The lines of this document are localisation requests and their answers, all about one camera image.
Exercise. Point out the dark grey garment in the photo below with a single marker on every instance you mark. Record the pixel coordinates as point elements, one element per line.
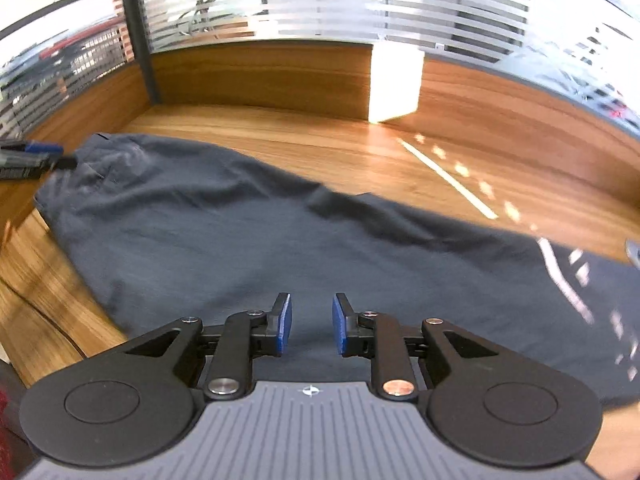
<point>159,228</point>

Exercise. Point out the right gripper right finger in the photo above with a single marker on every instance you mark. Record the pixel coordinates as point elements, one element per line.
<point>484,400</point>

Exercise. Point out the frosted striped glass screen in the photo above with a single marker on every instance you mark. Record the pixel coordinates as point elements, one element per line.
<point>586,50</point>

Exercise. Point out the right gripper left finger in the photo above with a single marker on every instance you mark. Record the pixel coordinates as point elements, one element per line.
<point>133,402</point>

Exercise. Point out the wooden desk partition panel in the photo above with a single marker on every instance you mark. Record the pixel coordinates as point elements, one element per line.
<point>454,139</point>

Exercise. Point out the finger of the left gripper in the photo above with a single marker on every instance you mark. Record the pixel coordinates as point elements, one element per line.
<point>31,160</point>

